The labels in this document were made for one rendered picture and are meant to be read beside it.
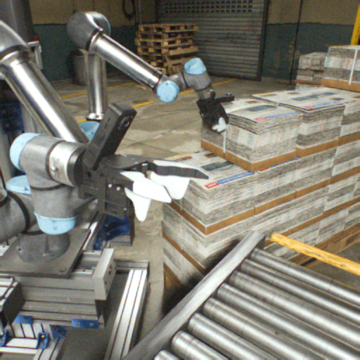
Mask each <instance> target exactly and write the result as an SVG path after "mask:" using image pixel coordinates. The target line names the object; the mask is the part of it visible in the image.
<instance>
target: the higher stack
mask: <svg viewBox="0 0 360 360"><path fill-rule="evenodd" d="M324 64H325V65H324V72H323V78H324V79H334V80H338V81H345V82H349V84H350V83H351V82H354V83H360V45H349V46H332V47H328V52H327V57H326V61H325V63H324ZM322 88H329V89H337V90H341V91H348V92H349V93H358V94H360V91H351V90H346V89H338V88H333V87H328V86H323V87H322ZM358 176H359V178H357V179H358V180H357V181H356V185H355V187H354V191H355V192H354V195H353V198H352V200H355V198H358V197H359V196H360V172H359V173H358ZM347 214H348V215H347V222H346V223H345V227H344V230H346V229H348V228H350V227H352V226H354V225H356V224H358V223H360V202H358V203H356V204H354V205H350V206H349V207H348V213H347ZM358 241H360V227H358V228H357V229H354V230H352V231H350V232H349V233H348V234H346V235H344V236H341V241H340V245H339V248H338V252H337V253H339V252H341V251H343V250H345V249H347V248H348V247H350V246H352V245H353V244H354V243H357V242H358Z"/></svg>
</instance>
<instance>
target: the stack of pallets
mask: <svg viewBox="0 0 360 360"><path fill-rule="evenodd" d="M187 26H191V30H188V29H187ZM146 27H150V29H149V30H147V29H146ZM161 27H162V30H161ZM174 27H178V29H177V30H176V29H174ZM194 30H198V24H150V25H139V31H138V32H136V39H135V42H136V46H137V48H138V51H137V52H138V57H139V58H140V59H141V60H143V61H148V62H150V63H148V64H150V65H152V66H153V67H154V68H157V70H158V71H160V72H161V73H162V74H164V75H167V76H168V77H169V76H170V74H169V71H168V65H167V59H166V58H165V55H164V52H167V51H172V50H179V49H183V46H188V48H194V46H195V44H192V37H194ZM183 33H188V36H187V37H183ZM145 34H147V35H148V36H147V37H144V35H145ZM158 34H161V36H158ZM170 34H175V36H172V37H171V36H170ZM181 39H185V43H181ZM169 40H172V42H169ZM142 41H146V42H147V43H145V44H142ZM157 41H159V42H157ZM171 48H175V49H171ZM144 49H148V50H146V51H144ZM146 55H149V56H146Z"/></svg>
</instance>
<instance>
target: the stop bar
mask: <svg viewBox="0 0 360 360"><path fill-rule="evenodd" d="M269 241H272V242H274V243H277V244H279V245H283V246H285V247H287V248H290V249H293V250H296V251H298V252H301V253H302V254H304V255H308V256H310V257H313V258H315V259H319V260H321V261H323V262H327V263H329V264H332V265H335V266H338V268H340V269H343V270H346V271H349V272H352V273H353V274H356V275H360V264H358V263H355V262H352V261H349V260H348V259H344V258H341V257H338V256H336V255H334V254H332V253H330V252H326V251H323V250H320V249H318V248H315V247H312V246H310V245H306V244H304V243H300V242H298V240H294V239H292V238H288V237H286V236H282V235H280V234H277V233H274V232H273V233H272V234H271V235H270V236H269Z"/></svg>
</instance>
